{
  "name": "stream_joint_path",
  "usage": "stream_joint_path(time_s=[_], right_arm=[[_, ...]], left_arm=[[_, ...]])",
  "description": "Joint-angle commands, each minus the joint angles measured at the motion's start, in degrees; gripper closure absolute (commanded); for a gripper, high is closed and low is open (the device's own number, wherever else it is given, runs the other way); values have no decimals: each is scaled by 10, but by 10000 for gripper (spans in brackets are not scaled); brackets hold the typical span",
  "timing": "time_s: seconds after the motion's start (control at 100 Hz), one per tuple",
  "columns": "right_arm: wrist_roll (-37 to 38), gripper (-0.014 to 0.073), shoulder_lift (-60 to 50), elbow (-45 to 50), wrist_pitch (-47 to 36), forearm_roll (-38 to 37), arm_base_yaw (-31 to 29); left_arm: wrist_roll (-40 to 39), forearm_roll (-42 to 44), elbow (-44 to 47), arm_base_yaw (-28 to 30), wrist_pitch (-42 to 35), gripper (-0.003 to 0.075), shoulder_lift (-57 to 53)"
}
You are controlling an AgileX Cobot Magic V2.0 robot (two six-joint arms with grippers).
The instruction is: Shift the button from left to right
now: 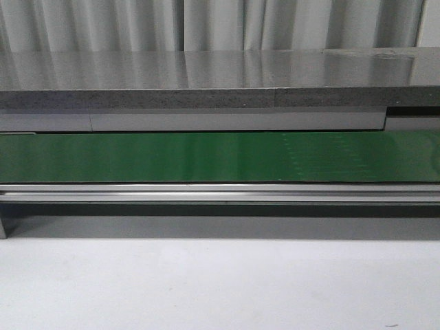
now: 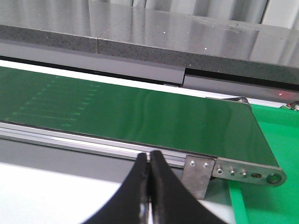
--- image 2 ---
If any small red sensor board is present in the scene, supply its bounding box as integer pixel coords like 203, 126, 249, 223
281, 101, 299, 111

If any metal conveyor support bracket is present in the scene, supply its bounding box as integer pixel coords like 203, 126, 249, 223
181, 155, 215, 200

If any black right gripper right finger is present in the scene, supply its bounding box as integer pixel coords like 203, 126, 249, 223
150, 150, 225, 224

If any aluminium conveyor frame rail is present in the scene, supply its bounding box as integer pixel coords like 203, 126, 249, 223
0, 122, 287, 187

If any green conveyor belt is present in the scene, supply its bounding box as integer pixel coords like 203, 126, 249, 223
0, 67, 277, 166

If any grey rear guard panel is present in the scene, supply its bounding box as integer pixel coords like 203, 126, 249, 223
0, 40, 299, 107

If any dark granite counter slab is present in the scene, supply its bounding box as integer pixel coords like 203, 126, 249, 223
0, 0, 299, 84

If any green plastic collection tray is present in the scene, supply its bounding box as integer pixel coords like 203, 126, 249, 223
228, 104, 299, 224

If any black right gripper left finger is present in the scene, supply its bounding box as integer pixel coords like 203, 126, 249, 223
84, 153, 149, 224

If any grey pleated curtain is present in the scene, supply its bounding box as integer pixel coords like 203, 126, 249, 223
88, 0, 299, 30

